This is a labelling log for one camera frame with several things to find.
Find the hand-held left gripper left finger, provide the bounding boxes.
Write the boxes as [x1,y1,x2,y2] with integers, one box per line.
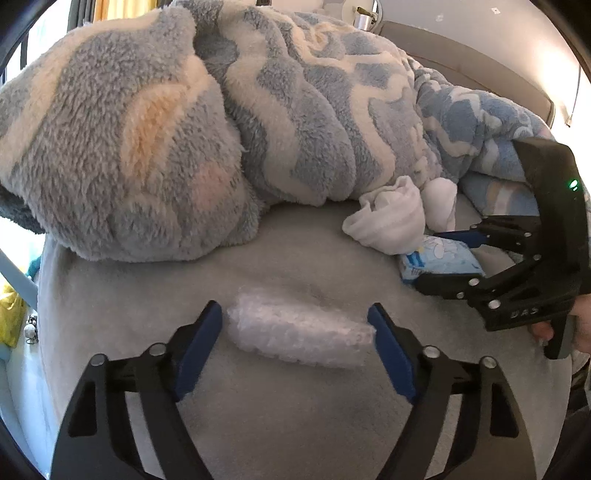
[50,300,223,480]

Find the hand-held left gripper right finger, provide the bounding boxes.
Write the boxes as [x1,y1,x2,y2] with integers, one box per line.
[367,302,539,480]

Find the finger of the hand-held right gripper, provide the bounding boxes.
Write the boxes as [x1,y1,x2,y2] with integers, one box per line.
[434,215,544,259]
[413,254,546,301]

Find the blue tissue packet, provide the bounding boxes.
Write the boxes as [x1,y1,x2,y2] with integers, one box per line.
[399,234,485,284]

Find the bubble wrap roll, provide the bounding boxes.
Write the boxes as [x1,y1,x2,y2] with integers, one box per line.
[226,288,375,369]

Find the person's right hand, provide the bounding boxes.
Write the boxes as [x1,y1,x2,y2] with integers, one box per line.
[531,300,591,354]

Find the white sock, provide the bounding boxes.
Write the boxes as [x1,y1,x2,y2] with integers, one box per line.
[342,178,424,256]
[422,178,458,232]

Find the bed with grey sheet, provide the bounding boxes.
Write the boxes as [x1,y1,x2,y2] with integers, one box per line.
[37,198,583,480]

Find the grey beige headboard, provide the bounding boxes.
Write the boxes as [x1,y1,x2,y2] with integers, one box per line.
[379,21,555,125]

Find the yellow plastic bag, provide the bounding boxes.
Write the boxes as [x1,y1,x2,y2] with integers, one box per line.
[0,284,26,349]

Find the blue white fleece blanket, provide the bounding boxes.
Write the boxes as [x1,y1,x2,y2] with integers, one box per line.
[0,0,561,264]

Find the glass balcony door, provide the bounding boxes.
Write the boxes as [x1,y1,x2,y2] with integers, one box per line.
[9,28,35,79]

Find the grey curtain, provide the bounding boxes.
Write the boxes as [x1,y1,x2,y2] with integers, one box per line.
[69,0,105,28]

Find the black wall cable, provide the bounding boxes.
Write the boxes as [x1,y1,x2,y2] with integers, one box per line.
[566,65,583,127]

